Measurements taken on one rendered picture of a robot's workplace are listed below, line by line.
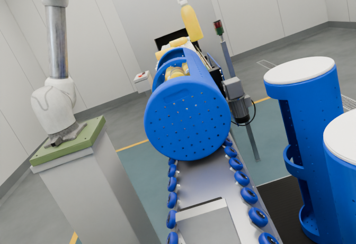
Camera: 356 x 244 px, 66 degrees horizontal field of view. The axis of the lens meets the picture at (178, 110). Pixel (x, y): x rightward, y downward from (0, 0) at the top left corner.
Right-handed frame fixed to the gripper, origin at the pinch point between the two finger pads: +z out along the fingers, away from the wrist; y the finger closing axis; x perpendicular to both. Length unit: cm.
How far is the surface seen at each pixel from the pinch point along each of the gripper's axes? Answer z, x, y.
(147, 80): 38, 35, -45
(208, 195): 59, -81, -7
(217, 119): 44, -64, 2
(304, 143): 76, -39, 29
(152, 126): 38, -67, -19
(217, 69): 48, 31, 3
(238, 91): 69, 40, 11
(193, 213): 44, -106, -4
